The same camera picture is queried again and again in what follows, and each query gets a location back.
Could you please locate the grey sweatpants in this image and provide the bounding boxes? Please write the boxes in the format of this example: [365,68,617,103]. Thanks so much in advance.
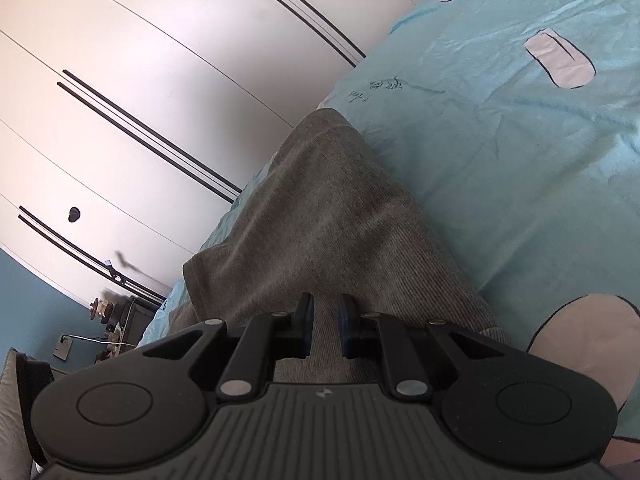
[169,108,506,384]

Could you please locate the white wardrobe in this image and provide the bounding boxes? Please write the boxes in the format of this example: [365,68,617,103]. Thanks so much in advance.
[1,0,418,302]

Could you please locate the grey bedside cabinet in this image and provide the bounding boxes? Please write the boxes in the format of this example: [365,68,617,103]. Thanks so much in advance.
[101,295,158,356]

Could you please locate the white cable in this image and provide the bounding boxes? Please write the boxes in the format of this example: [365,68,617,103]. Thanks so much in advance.
[60,331,139,351]

